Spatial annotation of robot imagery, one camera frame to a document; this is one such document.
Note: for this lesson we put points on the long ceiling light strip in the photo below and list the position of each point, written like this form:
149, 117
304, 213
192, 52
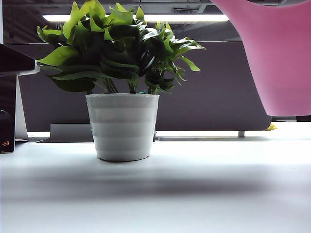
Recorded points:
194, 18

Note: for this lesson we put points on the green leafy plant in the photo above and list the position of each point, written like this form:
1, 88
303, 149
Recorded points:
116, 60

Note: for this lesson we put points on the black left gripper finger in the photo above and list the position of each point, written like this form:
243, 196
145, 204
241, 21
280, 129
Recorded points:
14, 60

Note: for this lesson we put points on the pink plastic watering can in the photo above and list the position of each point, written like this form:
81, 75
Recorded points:
279, 60

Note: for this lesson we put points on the black screen white stand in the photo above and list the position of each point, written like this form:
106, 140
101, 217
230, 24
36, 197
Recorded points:
7, 102

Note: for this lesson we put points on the small yellow object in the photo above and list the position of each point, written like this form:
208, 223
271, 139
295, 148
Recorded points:
272, 127

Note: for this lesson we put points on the grey flat box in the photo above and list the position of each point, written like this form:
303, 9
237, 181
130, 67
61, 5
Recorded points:
70, 132

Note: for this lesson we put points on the dark purple desk partition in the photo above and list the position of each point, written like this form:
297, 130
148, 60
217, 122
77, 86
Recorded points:
218, 97

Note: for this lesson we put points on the white ribbed plant pot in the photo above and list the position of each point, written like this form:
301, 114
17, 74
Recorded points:
121, 126

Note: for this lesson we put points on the ceiling air vent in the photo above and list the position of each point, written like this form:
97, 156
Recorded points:
185, 10

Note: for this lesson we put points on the teal plant label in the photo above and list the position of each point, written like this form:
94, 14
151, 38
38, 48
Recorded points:
142, 92

